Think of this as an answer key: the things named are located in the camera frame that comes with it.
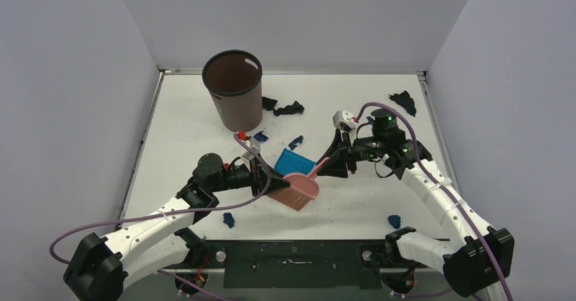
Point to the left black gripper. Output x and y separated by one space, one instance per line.
257 181

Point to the pink hand brush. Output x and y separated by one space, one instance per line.
302 188

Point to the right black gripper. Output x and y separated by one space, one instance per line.
350 153

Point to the black crumpled paper scrap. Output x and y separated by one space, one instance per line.
294 108

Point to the black paper scrap far corner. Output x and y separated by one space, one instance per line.
404 100

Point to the dark blue scrap front right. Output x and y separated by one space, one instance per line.
394 221

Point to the dark blue scrap by dustpan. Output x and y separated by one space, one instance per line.
296 142

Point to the dark blue scrap by bin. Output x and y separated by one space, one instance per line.
260 137

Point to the black paper scrap near bin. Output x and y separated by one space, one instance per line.
269 104

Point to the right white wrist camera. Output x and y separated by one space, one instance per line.
344 121

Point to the aluminium frame rail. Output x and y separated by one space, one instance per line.
301 257

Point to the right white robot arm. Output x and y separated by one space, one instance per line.
474 256

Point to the dark blue scrap front left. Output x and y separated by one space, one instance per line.
228 220

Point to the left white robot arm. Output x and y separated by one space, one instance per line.
103 267

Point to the brown cylindrical waste bin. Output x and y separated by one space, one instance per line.
234 81

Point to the blue plastic dustpan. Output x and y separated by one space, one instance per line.
291 162

